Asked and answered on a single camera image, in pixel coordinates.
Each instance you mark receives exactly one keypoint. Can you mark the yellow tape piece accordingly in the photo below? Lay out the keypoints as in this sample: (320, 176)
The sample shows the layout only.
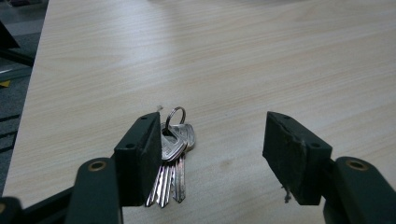
(4, 83)

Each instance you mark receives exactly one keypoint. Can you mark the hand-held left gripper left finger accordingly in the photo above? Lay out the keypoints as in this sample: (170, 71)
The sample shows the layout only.
(137, 161)

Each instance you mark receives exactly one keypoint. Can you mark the black metal stand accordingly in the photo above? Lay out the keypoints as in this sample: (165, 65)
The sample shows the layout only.
(7, 39)

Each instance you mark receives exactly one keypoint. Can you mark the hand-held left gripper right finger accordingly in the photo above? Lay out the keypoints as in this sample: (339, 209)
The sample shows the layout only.
(289, 158)

